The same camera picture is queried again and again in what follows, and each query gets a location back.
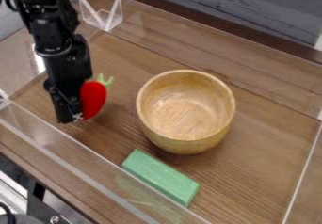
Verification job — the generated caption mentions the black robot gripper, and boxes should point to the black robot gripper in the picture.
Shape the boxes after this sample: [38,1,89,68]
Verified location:
[0,0,92,123]

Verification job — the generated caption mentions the red plush strawberry toy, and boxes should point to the red plush strawberry toy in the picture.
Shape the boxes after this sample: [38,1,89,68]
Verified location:
[80,73,114,120]

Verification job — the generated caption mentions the light wooden bowl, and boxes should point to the light wooden bowl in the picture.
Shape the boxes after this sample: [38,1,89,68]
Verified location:
[136,70,236,154]

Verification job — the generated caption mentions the green rectangular block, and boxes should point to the green rectangular block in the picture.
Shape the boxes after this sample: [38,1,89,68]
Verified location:
[121,149,200,207]

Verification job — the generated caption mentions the black metal table leg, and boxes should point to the black metal table leg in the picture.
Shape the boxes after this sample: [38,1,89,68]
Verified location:
[26,182,72,224]

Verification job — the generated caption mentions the clear acrylic corner bracket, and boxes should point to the clear acrylic corner bracket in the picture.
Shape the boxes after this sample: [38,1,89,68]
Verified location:
[77,0,122,32]

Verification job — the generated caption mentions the clear acrylic tray wall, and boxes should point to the clear acrylic tray wall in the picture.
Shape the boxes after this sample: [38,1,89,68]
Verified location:
[0,91,209,224]

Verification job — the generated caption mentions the black cable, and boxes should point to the black cable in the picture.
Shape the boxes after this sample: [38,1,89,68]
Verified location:
[0,201,17,224]

